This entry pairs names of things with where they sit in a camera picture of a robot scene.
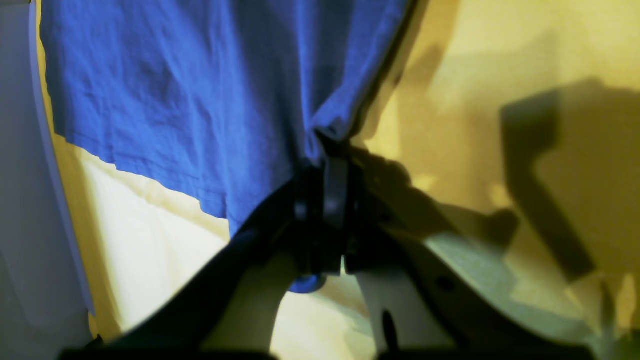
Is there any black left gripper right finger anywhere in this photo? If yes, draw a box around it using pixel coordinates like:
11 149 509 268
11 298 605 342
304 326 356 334
325 141 594 360

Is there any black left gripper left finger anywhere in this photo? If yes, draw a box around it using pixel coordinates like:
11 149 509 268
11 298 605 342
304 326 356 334
60 170 326 360

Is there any blue-grey T-shirt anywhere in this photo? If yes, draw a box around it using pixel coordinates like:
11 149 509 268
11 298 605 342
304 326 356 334
40 0 416 236

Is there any yellow tablecloth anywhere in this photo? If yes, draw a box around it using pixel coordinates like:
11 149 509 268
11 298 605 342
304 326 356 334
51 0 639 360

